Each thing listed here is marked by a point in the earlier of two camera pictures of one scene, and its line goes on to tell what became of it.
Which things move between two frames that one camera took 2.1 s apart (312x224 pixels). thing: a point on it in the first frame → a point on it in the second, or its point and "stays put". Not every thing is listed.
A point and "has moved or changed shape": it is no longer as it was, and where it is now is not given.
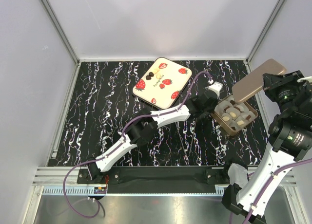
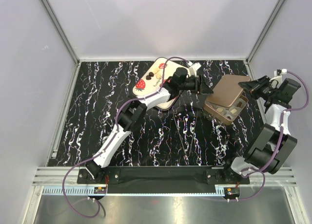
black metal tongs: x=185 y=154 stays put
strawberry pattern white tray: x=162 y=83 stays put
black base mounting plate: x=158 y=176 stays put
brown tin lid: x=253 y=83 → x=227 y=90
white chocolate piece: x=156 y=70 stays put
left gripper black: x=210 y=109 → x=201 y=86
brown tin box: x=231 y=116 has moved or changed shape
